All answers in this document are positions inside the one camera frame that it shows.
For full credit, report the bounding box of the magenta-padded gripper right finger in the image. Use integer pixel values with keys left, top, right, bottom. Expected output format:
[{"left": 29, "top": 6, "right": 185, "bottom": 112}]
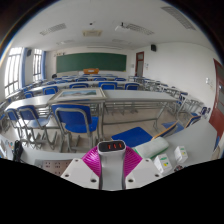
[{"left": 123, "top": 148, "right": 164, "bottom": 190}]

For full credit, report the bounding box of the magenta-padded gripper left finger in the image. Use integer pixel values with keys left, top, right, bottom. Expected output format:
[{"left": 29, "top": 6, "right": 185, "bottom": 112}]
[{"left": 60, "top": 146, "right": 102, "bottom": 190}]

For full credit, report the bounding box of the white charger block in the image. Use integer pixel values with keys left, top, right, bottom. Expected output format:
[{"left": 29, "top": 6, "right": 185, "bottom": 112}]
[{"left": 97, "top": 139, "right": 127, "bottom": 191}]

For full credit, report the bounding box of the small white box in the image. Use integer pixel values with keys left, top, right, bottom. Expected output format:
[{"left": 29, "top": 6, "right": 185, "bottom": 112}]
[
  {"left": 173, "top": 145, "right": 189, "bottom": 164},
  {"left": 153, "top": 153, "right": 173, "bottom": 175}
]

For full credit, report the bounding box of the green and white pack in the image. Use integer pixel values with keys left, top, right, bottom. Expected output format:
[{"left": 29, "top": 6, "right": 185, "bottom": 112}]
[{"left": 133, "top": 136, "right": 170, "bottom": 160}]

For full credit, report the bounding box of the long grey desk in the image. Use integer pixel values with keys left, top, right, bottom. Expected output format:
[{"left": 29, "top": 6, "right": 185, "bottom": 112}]
[
  {"left": 4, "top": 94, "right": 103, "bottom": 148},
  {"left": 101, "top": 89, "right": 179, "bottom": 131}
]

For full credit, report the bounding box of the framed picture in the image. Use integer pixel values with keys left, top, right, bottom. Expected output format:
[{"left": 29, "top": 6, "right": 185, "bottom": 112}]
[{"left": 49, "top": 87, "right": 107, "bottom": 104}]

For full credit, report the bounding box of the group of blue chairs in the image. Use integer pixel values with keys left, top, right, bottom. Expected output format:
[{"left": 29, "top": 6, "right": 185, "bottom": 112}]
[{"left": 0, "top": 74, "right": 211, "bottom": 134}]

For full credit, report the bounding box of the red-brown door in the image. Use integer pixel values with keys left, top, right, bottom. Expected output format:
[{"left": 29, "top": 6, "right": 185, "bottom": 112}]
[{"left": 208, "top": 58, "right": 224, "bottom": 139}]

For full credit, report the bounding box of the orange podium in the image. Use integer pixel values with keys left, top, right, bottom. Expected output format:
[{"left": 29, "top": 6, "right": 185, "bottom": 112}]
[{"left": 82, "top": 68, "right": 100, "bottom": 75}]

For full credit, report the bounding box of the brown door with window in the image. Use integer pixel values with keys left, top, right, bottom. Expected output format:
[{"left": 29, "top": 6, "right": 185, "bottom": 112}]
[{"left": 134, "top": 51, "right": 145, "bottom": 78}]

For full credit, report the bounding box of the green chalkboard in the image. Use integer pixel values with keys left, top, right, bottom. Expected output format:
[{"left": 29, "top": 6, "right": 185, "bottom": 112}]
[{"left": 55, "top": 52, "right": 128, "bottom": 74}]

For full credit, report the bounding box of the blue curtain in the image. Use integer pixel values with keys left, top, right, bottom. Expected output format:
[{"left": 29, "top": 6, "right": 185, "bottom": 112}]
[
  {"left": 41, "top": 50, "right": 47, "bottom": 80},
  {"left": 20, "top": 47, "right": 28, "bottom": 88}
]

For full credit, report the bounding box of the narrow window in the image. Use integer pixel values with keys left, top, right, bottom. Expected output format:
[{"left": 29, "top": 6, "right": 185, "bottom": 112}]
[{"left": 32, "top": 48, "right": 43, "bottom": 83}]

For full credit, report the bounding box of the large window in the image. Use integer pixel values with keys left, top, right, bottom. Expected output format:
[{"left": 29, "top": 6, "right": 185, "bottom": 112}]
[{"left": 3, "top": 47, "right": 24, "bottom": 98}]

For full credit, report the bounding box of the ceiling air vent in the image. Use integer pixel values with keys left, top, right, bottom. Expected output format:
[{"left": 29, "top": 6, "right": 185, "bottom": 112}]
[{"left": 81, "top": 29, "right": 104, "bottom": 38}]

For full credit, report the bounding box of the group of ceiling lights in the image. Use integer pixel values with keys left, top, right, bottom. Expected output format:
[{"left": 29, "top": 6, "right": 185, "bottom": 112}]
[{"left": 39, "top": 5, "right": 198, "bottom": 46}]

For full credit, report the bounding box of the ceiling projector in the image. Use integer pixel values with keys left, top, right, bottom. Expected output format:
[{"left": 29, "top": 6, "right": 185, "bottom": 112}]
[{"left": 114, "top": 22, "right": 131, "bottom": 33}]

